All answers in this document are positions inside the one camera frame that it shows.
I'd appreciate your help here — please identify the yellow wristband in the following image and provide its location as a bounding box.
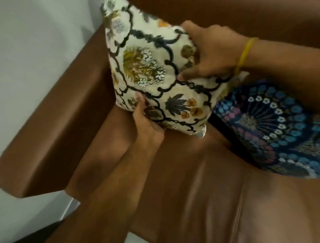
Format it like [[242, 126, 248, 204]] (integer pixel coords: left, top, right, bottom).
[[234, 37, 259, 75]]

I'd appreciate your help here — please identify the person's right hand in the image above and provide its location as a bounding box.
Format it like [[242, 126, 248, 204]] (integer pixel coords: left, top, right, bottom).
[[177, 21, 247, 81]]

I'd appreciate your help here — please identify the person's left hand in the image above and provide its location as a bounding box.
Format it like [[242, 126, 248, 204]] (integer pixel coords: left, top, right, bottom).
[[132, 92, 165, 147]]

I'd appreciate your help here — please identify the blue patterned cushion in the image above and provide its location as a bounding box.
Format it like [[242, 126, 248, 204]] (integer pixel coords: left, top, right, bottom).
[[212, 80, 320, 179]]

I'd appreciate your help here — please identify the white floral cushion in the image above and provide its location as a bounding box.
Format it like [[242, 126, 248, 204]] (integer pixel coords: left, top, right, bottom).
[[100, 0, 250, 137]]

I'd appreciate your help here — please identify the brown leather sofa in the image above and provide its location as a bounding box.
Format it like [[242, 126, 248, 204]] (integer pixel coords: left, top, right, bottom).
[[0, 0, 320, 243]]

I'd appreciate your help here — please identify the person's left forearm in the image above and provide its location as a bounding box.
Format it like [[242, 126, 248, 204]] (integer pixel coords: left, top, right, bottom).
[[45, 136, 163, 243]]

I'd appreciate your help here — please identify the person's right forearm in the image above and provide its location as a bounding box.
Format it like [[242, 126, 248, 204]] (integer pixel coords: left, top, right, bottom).
[[241, 38, 320, 110]]

